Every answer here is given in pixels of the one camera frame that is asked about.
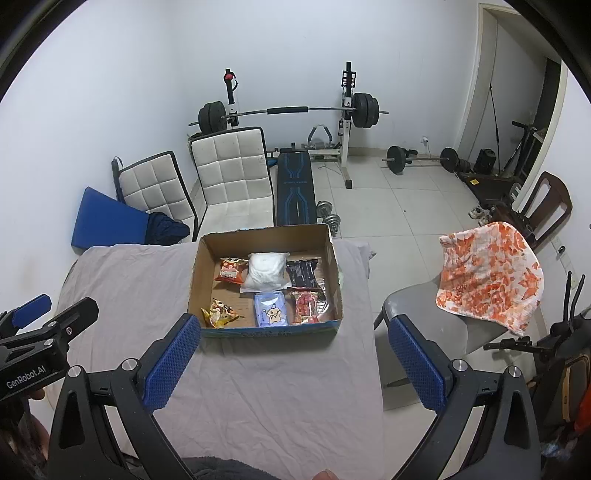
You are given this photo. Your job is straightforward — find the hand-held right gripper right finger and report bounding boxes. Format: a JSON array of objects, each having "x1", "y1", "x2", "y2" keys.
[{"x1": 389, "y1": 314, "x2": 542, "y2": 480}]

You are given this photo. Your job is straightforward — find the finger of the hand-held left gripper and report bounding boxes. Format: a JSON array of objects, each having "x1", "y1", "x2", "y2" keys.
[
  {"x1": 0, "y1": 294, "x2": 53, "y2": 340},
  {"x1": 28, "y1": 296, "x2": 100, "y2": 352}
]

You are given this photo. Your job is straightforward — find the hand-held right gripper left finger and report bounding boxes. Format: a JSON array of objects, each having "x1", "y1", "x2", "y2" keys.
[{"x1": 46, "y1": 313, "x2": 203, "y2": 480}]

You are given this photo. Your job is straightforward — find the yellow snack packet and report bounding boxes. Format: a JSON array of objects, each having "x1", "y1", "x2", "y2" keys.
[{"x1": 199, "y1": 298, "x2": 241, "y2": 329}]

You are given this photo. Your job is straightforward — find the cardboard box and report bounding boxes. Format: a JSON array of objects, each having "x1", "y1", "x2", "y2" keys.
[{"x1": 187, "y1": 224, "x2": 345, "y2": 343}]

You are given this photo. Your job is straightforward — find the orange snack packet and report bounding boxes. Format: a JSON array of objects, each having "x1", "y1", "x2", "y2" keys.
[{"x1": 213, "y1": 257, "x2": 250, "y2": 284}]

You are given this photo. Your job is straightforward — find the blue tissue pack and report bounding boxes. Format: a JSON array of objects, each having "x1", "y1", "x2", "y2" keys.
[{"x1": 254, "y1": 291, "x2": 289, "y2": 328}]

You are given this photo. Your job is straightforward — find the red snack packet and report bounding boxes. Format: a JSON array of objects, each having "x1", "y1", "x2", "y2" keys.
[{"x1": 286, "y1": 287, "x2": 331, "y2": 324}]

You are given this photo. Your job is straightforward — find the white plastic bag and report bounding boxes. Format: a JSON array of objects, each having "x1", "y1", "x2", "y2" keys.
[{"x1": 240, "y1": 251, "x2": 289, "y2": 292}]

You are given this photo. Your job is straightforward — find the black packet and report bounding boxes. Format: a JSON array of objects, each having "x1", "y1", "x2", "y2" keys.
[{"x1": 285, "y1": 258, "x2": 320, "y2": 289}]

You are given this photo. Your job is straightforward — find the person's left hand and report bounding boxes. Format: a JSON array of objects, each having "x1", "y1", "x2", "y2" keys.
[{"x1": 0, "y1": 388, "x2": 51, "y2": 464}]

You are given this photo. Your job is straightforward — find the grey chair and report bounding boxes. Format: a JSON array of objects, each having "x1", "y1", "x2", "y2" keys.
[{"x1": 373, "y1": 272, "x2": 532, "y2": 388}]

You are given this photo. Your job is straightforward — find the blue folded mat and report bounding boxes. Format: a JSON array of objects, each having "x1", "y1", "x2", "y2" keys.
[{"x1": 70, "y1": 186, "x2": 148, "y2": 254}]

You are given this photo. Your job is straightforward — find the orange patterned cloth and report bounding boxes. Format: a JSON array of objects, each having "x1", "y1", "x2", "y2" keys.
[{"x1": 436, "y1": 222, "x2": 542, "y2": 337}]

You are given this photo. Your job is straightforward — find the person's grey fleece garment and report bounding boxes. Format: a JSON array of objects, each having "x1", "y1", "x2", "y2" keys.
[{"x1": 180, "y1": 456, "x2": 282, "y2": 480}]

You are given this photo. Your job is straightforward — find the dark blue cloth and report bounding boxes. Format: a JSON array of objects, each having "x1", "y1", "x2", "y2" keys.
[{"x1": 144, "y1": 211, "x2": 191, "y2": 245}]

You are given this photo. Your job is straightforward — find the black slim bag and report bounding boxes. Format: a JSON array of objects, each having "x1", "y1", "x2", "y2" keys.
[{"x1": 111, "y1": 157, "x2": 126, "y2": 204}]

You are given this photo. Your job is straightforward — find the white quilted chair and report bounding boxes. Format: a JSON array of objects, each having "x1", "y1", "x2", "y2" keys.
[
  {"x1": 117, "y1": 150, "x2": 199, "y2": 241},
  {"x1": 189, "y1": 126, "x2": 276, "y2": 241}
]

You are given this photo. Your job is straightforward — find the pair of shoes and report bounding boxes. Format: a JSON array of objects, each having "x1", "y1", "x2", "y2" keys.
[{"x1": 468, "y1": 205, "x2": 494, "y2": 227}]

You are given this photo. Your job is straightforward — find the dark floor mat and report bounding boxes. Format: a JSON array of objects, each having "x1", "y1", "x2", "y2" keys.
[{"x1": 457, "y1": 173, "x2": 522, "y2": 205}]

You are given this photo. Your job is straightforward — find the short barbell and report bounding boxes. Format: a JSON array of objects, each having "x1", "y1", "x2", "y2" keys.
[{"x1": 381, "y1": 145, "x2": 460, "y2": 175}]

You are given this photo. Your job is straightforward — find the black and blue weight bench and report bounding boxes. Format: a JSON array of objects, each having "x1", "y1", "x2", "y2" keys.
[{"x1": 275, "y1": 148, "x2": 317, "y2": 226}]

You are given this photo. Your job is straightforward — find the brown wooden chair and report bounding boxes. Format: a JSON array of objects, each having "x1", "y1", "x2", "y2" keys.
[{"x1": 489, "y1": 171, "x2": 573, "y2": 252}]

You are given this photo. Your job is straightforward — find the white barbell rack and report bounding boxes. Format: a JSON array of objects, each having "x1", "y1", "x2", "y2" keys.
[{"x1": 224, "y1": 61, "x2": 358, "y2": 189}]

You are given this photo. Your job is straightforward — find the black kick scooter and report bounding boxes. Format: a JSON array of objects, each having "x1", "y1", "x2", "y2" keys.
[{"x1": 501, "y1": 121, "x2": 540, "y2": 178}]

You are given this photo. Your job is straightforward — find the black thin rod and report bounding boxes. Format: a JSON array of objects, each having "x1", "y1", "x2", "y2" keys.
[{"x1": 489, "y1": 83, "x2": 502, "y2": 145}]

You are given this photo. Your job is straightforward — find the barbell with black plates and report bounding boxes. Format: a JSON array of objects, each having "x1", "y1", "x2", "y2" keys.
[{"x1": 188, "y1": 92, "x2": 389, "y2": 134}]

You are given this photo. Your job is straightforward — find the black scooter with handlebar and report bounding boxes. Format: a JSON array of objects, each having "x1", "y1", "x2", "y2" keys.
[{"x1": 484, "y1": 272, "x2": 591, "y2": 446}]

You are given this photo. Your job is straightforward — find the grey padded handle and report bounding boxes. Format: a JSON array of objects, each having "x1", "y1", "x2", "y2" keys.
[{"x1": 308, "y1": 124, "x2": 334, "y2": 149}]

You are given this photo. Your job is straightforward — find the white door frame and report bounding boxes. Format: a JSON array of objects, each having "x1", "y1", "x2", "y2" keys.
[{"x1": 459, "y1": 2, "x2": 570, "y2": 217}]

